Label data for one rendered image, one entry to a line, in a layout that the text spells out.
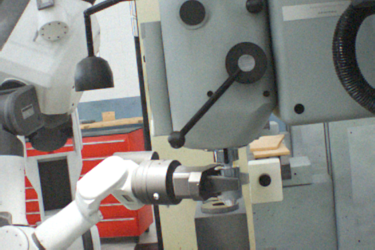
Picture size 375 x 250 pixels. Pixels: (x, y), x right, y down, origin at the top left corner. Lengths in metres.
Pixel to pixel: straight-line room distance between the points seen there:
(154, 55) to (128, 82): 9.11
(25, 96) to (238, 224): 0.55
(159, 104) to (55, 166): 0.69
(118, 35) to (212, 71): 9.24
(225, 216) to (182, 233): 1.54
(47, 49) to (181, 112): 0.45
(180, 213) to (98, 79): 1.89
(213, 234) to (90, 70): 0.53
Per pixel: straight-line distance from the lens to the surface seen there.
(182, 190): 1.23
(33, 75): 1.45
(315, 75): 1.11
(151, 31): 1.20
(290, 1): 1.11
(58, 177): 1.84
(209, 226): 1.50
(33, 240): 1.35
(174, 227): 3.03
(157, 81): 1.20
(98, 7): 1.14
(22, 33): 1.50
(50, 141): 1.82
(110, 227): 5.94
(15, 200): 1.37
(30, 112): 1.42
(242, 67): 1.08
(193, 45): 1.12
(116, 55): 10.34
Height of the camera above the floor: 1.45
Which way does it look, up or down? 3 degrees down
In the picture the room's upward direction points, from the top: 6 degrees counter-clockwise
